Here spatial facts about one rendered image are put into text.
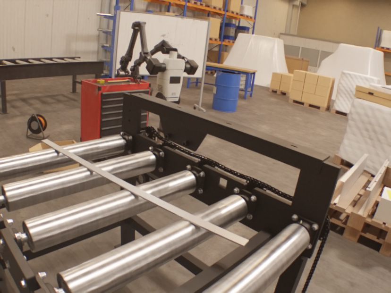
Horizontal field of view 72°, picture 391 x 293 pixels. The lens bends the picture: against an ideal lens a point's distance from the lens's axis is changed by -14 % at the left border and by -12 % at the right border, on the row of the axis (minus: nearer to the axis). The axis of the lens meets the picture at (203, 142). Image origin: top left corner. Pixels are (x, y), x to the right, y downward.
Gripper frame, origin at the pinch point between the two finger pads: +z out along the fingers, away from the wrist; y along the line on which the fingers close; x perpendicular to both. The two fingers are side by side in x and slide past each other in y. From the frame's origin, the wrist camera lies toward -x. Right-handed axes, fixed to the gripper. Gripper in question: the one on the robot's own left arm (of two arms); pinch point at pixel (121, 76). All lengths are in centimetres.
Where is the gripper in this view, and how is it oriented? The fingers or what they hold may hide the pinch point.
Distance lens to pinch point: 343.6
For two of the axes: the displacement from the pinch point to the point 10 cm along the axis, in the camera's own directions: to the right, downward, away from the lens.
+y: -7.4, 1.3, -6.6
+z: -4.3, 6.6, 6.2
